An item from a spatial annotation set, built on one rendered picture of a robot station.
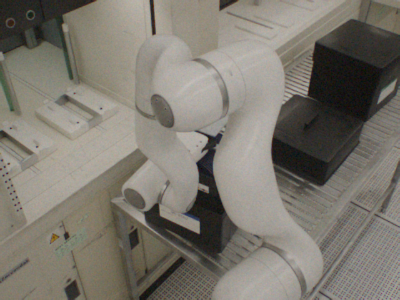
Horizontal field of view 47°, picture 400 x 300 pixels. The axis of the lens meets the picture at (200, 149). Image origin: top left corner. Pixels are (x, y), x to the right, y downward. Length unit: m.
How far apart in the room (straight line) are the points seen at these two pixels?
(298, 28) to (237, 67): 1.62
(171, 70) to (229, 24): 1.64
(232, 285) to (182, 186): 0.27
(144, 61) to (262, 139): 0.24
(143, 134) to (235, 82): 0.31
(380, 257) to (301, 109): 1.00
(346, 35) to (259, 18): 0.55
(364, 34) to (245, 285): 1.37
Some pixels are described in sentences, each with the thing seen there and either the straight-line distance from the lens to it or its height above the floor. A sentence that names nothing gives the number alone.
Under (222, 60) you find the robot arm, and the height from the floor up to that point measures 1.53.
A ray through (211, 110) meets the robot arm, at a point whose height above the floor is 1.49.
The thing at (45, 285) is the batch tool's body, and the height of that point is 0.58.
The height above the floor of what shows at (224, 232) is 0.85.
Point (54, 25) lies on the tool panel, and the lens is 2.12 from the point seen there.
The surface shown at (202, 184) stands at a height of 0.98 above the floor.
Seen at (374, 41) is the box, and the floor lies 1.01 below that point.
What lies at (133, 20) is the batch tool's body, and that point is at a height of 1.23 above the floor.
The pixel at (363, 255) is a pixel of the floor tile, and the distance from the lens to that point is 2.44.
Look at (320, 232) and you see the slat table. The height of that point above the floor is 0.76.
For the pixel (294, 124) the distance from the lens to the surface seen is 1.67.
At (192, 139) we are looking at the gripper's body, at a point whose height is 1.11.
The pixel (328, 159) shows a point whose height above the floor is 0.86.
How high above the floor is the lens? 1.88
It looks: 41 degrees down
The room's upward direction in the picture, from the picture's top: straight up
